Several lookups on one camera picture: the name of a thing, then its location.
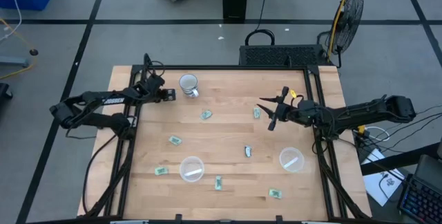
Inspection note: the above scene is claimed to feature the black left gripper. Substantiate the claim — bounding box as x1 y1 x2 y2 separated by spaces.
144 84 177 103

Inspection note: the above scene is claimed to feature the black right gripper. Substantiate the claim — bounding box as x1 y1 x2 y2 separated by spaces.
257 86 305 131

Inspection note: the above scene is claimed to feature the white mug with black pattern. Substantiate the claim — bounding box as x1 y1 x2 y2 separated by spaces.
178 73 200 98

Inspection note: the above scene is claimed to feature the black perforated computer case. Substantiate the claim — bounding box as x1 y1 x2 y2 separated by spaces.
238 44 329 67

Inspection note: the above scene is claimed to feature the clear plastic bowl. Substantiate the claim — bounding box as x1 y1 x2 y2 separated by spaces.
278 147 305 174
179 156 205 183

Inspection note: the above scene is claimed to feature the black floor fan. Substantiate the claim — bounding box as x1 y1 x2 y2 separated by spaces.
317 0 365 68

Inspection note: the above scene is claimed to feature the white paper sheet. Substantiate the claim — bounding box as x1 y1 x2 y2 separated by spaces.
362 147 407 207

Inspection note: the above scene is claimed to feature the black metal bar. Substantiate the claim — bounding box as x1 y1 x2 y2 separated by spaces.
361 142 442 176

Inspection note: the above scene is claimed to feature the grey metal stand foot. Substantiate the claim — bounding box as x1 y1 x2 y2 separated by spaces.
0 56 30 68

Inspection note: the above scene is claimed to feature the black caster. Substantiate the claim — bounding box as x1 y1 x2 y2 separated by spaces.
0 82 14 100

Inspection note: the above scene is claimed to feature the black backlit keyboard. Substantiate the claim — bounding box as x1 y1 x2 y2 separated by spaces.
396 174 442 224

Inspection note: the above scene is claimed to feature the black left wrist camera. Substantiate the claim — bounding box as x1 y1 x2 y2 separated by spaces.
147 74 166 88

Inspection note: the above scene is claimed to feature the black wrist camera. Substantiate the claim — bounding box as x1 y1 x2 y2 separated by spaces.
147 74 166 88
298 99 317 115

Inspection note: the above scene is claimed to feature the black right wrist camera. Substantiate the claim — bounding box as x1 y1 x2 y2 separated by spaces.
298 99 317 115

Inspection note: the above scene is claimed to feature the black aluminium frame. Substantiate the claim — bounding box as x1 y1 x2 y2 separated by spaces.
81 53 372 224

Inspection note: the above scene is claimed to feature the black looped cable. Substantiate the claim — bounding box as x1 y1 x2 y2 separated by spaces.
244 0 276 47

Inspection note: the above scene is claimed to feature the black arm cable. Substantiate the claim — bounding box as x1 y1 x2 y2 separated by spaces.
81 132 120 214

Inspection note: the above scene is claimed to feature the white cable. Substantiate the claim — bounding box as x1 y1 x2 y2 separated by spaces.
364 126 391 142
0 0 22 42

